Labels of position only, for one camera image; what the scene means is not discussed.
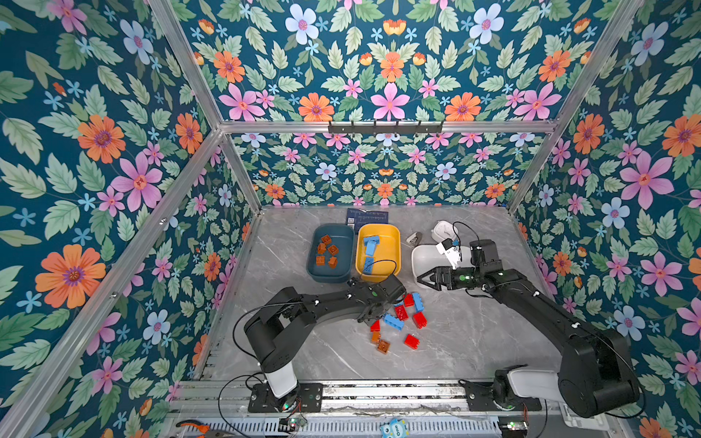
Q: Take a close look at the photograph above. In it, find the metal hook rail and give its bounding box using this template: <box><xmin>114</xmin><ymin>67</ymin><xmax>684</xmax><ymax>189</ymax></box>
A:
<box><xmin>328</xmin><ymin>120</ymin><xmax>444</xmax><ymax>136</ymax></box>

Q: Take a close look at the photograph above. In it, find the red lego bottom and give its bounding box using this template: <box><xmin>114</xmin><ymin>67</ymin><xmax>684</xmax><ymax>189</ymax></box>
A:
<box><xmin>403</xmin><ymin>334</ymin><xmax>420</xmax><ymax>350</ymax></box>

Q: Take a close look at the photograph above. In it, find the light blue square lego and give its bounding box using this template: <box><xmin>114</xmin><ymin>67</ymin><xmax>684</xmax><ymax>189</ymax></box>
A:
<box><xmin>365</xmin><ymin>242</ymin><xmax>377</xmax><ymax>257</ymax></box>

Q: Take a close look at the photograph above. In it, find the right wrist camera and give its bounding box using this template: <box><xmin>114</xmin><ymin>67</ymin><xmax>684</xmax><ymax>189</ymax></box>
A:
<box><xmin>436</xmin><ymin>238</ymin><xmax>462</xmax><ymax>269</ymax></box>

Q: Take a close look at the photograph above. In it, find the red lego right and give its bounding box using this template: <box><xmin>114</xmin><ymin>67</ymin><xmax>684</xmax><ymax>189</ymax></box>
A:
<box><xmin>412</xmin><ymin>312</ymin><xmax>428</xmax><ymax>330</ymax></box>

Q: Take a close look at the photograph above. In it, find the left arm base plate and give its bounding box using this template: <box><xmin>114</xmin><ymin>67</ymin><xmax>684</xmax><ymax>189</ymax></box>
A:
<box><xmin>248</xmin><ymin>383</ymin><xmax>324</xmax><ymax>414</ymax></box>

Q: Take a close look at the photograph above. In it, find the blue long lego upper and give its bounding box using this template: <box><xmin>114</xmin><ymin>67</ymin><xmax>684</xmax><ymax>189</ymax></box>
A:
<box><xmin>363</xmin><ymin>257</ymin><xmax>375</xmax><ymax>275</ymax></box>

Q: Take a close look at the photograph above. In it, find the dark blue card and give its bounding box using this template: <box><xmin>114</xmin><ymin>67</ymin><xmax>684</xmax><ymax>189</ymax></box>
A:
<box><xmin>346</xmin><ymin>208</ymin><xmax>389</xmax><ymax>235</ymax></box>

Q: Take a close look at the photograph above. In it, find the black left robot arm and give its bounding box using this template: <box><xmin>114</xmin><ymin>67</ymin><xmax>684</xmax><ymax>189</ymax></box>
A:
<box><xmin>244</xmin><ymin>275</ymin><xmax>406</xmax><ymax>401</ymax></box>

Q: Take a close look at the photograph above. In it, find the teal plastic bin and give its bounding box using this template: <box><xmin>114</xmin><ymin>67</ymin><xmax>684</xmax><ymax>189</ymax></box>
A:
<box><xmin>307</xmin><ymin>224</ymin><xmax>354</xmax><ymax>284</ymax></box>

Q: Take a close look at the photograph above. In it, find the white round device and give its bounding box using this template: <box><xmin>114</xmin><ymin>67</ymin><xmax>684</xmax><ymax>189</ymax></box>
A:
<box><xmin>431</xmin><ymin>220</ymin><xmax>457</xmax><ymax>243</ymax></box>

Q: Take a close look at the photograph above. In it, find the blue lego right upright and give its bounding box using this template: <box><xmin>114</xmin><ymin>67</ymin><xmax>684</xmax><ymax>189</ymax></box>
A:
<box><xmin>412</xmin><ymin>293</ymin><xmax>425</xmax><ymax>312</ymax></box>

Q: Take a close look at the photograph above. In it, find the light blue long lego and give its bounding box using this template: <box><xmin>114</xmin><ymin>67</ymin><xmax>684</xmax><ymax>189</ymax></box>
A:
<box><xmin>363</xmin><ymin>235</ymin><xmax>380</xmax><ymax>245</ymax></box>

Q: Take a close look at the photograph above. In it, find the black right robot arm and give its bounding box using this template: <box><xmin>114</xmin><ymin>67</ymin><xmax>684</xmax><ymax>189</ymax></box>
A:
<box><xmin>416</xmin><ymin>266</ymin><xmax>642</xmax><ymax>418</ymax></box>

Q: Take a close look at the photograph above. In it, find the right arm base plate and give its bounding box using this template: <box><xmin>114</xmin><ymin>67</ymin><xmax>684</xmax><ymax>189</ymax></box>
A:
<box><xmin>458</xmin><ymin>380</ymin><xmax>543</xmax><ymax>412</ymax></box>

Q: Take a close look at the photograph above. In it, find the small grey clip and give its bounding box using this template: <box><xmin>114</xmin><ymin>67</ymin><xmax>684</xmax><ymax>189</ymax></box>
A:
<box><xmin>405</xmin><ymin>232</ymin><xmax>423</xmax><ymax>246</ymax></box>

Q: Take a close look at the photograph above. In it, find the red lego upper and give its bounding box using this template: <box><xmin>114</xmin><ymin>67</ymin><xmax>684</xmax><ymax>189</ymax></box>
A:
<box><xmin>403</xmin><ymin>293</ymin><xmax>414</xmax><ymax>308</ymax></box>

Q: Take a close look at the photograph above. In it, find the white plastic bin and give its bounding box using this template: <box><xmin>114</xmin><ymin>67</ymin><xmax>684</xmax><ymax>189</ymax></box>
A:
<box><xmin>412</xmin><ymin>245</ymin><xmax>472</xmax><ymax>277</ymax></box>

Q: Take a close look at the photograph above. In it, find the yellow plastic bin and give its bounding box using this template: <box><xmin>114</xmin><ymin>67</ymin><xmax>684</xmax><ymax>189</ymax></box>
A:
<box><xmin>355</xmin><ymin>224</ymin><xmax>402</xmax><ymax>283</ymax></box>

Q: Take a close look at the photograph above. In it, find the red lego middle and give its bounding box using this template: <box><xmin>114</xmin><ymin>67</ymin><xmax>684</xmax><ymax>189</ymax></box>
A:
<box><xmin>394</xmin><ymin>305</ymin><xmax>408</xmax><ymax>321</ymax></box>

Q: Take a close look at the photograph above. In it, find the light blue lego lower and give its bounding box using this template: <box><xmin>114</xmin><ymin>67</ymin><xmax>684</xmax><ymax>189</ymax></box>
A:
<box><xmin>383</xmin><ymin>315</ymin><xmax>405</xmax><ymax>331</ymax></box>

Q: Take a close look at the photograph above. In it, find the blue toy figure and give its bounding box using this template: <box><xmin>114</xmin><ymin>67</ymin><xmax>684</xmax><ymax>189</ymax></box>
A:
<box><xmin>380</xmin><ymin>419</ymin><xmax>409</xmax><ymax>438</ymax></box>

